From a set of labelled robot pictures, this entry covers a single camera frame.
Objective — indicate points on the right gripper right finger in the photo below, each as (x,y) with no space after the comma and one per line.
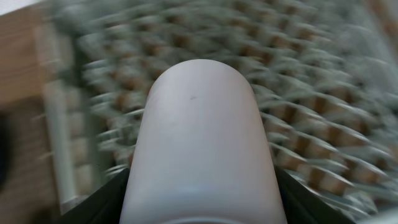
(303,207)

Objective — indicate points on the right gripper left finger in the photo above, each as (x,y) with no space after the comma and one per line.
(102,207)

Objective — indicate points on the pink cup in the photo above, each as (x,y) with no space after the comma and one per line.
(202,155)

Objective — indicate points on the grey dishwasher rack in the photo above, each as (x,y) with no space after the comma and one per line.
(324,81)

